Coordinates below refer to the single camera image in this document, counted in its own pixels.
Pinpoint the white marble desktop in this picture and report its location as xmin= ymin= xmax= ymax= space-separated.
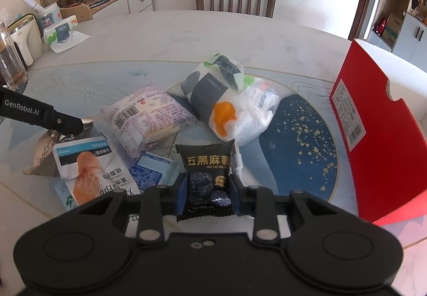
xmin=0 ymin=9 xmax=427 ymax=296

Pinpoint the chicken breast packet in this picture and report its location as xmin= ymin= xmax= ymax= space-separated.
xmin=53 ymin=137 xmax=141 ymax=206

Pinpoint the tall white cabinet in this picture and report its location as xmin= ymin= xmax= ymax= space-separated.
xmin=392 ymin=13 xmax=427 ymax=63

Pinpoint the round patterned glass turntable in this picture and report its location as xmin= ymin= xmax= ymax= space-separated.
xmin=0 ymin=60 xmax=427 ymax=250

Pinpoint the black snack packet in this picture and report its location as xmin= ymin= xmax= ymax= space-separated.
xmin=175 ymin=139 xmax=238 ymax=221

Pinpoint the tissue pack with green print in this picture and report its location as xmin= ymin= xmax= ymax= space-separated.
xmin=199 ymin=53 xmax=254 ymax=91
xmin=43 ymin=15 xmax=79 ymax=45

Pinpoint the blue and white packet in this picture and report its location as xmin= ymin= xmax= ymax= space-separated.
xmin=128 ymin=151 xmax=182 ymax=190

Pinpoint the purple printed bread packet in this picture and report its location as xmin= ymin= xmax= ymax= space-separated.
xmin=100 ymin=83 xmax=197 ymax=158

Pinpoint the tissue pack with orange print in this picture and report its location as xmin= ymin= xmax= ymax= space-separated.
xmin=167 ymin=67 xmax=242 ymax=141

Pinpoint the red bag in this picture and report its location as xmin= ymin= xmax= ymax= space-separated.
xmin=373 ymin=16 xmax=389 ymax=35

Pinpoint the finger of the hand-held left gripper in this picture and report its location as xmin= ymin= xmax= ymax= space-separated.
xmin=52 ymin=109 xmax=85 ymax=135

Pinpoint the silver foil packet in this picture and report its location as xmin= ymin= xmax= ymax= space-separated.
xmin=23 ymin=118 xmax=97 ymax=177

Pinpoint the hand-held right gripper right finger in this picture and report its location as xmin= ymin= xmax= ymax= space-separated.
xmin=230 ymin=173 xmax=347 ymax=245

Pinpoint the printed tissue box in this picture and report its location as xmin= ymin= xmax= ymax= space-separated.
xmin=35 ymin=3 xmax=62 ymax=30

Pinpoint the green leaf print packet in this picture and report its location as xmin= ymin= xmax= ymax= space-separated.
xmin=54 ymin=181 xmax=79 ymax=210

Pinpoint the red cardboard box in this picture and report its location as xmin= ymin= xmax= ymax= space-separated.
xmin=330 ymin=39 xmax=427 ymax=225

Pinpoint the brown cardboard box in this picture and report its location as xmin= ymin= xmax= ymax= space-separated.
xmin=382 ymin=13 xmax=405 ymax=46

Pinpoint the rolled white paper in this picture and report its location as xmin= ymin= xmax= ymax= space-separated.
xmin=15 ymin=0 xmax=45 ymax=13

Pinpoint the white paper tissue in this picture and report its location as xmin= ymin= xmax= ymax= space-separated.
xmin=50 ymin=31 xmax=90 ymax=53

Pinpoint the white kettle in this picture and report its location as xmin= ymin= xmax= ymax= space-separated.
xmin=7 ymin=14 xmax=45 ymax=66

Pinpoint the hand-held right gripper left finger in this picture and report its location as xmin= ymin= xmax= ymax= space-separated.
xmin=72 ymin=173 xmax=188 ymax=245

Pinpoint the glass pitcher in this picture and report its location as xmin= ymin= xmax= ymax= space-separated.
xmin=0 ymin=21 xmax=29 ymax=91

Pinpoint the clear plastic bag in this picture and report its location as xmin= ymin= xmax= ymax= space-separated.
xmin=230 ymin=78 xmax=281 ymax=146

